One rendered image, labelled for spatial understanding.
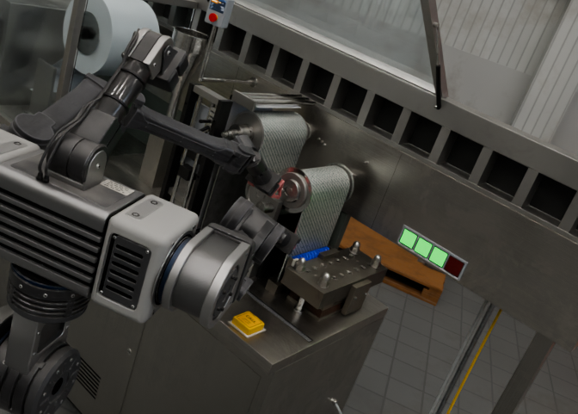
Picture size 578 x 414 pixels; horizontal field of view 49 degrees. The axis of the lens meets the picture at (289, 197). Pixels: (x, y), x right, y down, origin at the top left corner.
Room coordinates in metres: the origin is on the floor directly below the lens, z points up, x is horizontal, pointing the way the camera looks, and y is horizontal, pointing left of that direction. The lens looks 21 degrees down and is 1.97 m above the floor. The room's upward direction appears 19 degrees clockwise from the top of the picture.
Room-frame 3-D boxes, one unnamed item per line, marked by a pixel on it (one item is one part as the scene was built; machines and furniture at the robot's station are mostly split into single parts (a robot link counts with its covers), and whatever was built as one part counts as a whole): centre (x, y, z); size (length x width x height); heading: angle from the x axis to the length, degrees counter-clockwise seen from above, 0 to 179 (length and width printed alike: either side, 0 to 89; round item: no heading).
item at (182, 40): (2.39, 0.54, 1.50); 0.14 x 0.14 x 0.06
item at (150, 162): (2.39, 0.54, 1.19); 0.14 x 0.14 x 0.57
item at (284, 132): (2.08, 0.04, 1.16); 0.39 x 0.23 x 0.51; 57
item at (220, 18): (2.23, 0.44, 1.66); 0.07 x 0.07 x 0.10; 75
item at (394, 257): (4.46, -0.77, 0.16); 1.09 x 0.76 x 0.31; 81
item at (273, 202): (1.89, 0.05, 1.05); 0.06 x 0.05 x 0.31; 147
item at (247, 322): (1.62, -0.01, 0.91); 0.07 x 0.07 x 0.02; 57
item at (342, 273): (1.95, -0.24, 1.00); 0.40 x 0.16 x 0.06; 147
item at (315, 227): (1.98, -0.12, 1.11); 0.23 x 0.01 x 0.18; 147
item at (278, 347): (2.45, 0.77, 0.88); 2.52 x 0.66 x 0.04; 57
